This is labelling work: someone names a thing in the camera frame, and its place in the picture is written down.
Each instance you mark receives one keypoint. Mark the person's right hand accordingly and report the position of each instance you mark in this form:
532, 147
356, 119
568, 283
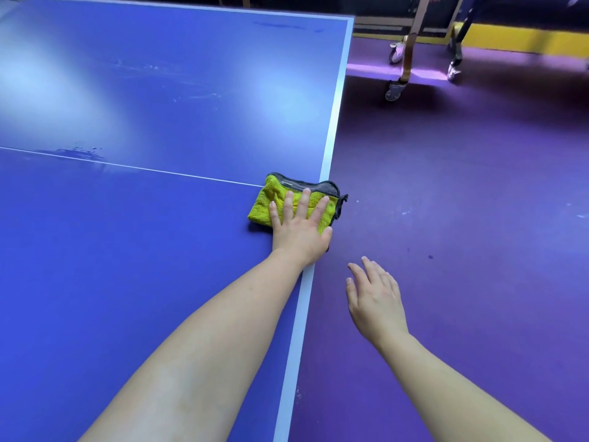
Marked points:
377, 308

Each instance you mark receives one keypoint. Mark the person's left hand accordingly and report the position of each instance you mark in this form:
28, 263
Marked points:
298, 239

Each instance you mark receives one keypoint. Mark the person's left middle finger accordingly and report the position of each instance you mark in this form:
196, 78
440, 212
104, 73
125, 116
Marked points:
303, 203

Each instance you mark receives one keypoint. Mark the person's right middle finger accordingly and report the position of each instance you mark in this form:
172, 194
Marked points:
372, 267

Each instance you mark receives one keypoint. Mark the person's right thumb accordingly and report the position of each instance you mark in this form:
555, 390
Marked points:
352, 296

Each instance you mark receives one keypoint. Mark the person's left little finger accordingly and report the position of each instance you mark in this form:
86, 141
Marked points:
274, 214

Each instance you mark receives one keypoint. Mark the person's left thumb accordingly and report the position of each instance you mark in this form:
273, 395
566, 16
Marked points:
327, 235

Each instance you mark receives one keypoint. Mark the person's right little finger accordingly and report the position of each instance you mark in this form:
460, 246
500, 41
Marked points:
394, 284

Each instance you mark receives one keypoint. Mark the yellow and grey microfibre cloth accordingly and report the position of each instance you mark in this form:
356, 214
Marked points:
276, 200

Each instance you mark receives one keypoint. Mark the person's left forearm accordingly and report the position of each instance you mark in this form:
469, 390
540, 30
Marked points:
207, 349

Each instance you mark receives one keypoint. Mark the person's right forearm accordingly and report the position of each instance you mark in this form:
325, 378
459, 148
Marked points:
451, 391

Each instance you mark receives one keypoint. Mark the blue table tennis table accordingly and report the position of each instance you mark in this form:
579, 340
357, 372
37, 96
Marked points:
138, 225

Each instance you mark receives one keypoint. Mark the dark striped court barrier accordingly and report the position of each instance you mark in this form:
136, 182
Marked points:
395, 29

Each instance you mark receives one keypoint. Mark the black table leg with caster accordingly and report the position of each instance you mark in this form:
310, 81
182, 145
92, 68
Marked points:
462, 36

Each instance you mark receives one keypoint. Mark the yellow court barrier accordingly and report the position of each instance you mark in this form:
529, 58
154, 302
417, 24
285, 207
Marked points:
524, 39

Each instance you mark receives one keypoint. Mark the gold table frame with casters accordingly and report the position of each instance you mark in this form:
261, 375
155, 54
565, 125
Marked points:
411, 41

